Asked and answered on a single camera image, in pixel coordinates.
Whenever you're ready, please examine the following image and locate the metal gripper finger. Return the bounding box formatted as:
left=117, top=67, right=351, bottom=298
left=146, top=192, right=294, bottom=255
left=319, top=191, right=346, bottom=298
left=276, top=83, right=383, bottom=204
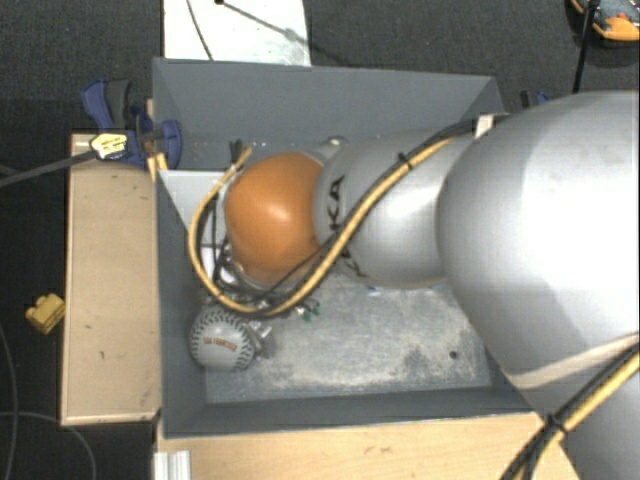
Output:
left=248, top=319, right=277, bottom=359

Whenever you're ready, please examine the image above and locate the grey baseball with dark stitching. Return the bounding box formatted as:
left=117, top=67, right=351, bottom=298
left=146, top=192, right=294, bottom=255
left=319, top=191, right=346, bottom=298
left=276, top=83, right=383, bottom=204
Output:
left=188, top=304, right=262, bottom=372

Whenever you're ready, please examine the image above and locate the grey metal bin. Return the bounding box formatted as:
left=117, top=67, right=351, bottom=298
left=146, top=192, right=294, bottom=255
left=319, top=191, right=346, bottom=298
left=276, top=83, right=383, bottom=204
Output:
left=149, top=56, right=544, bottom=438

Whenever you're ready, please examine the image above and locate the pale wood flat board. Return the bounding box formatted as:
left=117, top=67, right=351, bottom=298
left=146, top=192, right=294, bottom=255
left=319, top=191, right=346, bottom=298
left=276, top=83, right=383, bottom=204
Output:
left=59, top=132, right=164, bottom=427

